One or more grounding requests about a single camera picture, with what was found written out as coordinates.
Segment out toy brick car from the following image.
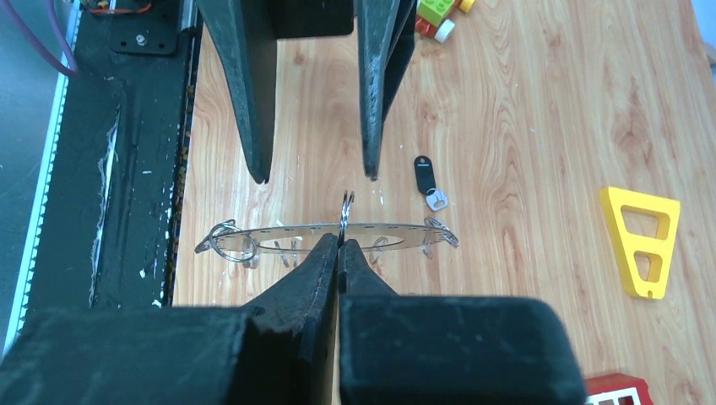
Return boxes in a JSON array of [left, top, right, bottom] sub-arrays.
[[415, 0, 476, 44]]

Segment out white slotted cable duct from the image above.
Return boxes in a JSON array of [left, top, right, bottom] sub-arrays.
[[1, 1, 81, 354]]

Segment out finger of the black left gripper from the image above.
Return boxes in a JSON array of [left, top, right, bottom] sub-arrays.
[[355, 0, 417, 181], [197, 0, 278, 184]]

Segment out red toy window block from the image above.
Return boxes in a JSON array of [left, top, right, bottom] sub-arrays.
[[585, 373, 654, 405]]

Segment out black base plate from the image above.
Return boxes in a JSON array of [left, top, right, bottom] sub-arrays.
[[21, 1, 195, 314]]

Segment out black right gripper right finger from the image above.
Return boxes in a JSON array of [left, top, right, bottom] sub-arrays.
[[337, 240, 587, 404]]

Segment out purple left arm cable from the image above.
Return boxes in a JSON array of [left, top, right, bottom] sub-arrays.
[[0, 0, 80, 78]]

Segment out yellow triangular toy frame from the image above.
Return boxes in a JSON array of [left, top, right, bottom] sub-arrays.
[[599, 186, 681, 300]]

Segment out black key fob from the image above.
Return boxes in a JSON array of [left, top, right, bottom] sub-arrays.
[[414, 155, 437, 196]]

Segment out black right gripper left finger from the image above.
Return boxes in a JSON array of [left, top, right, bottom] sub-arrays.
[[1, 234, 339, 404]]

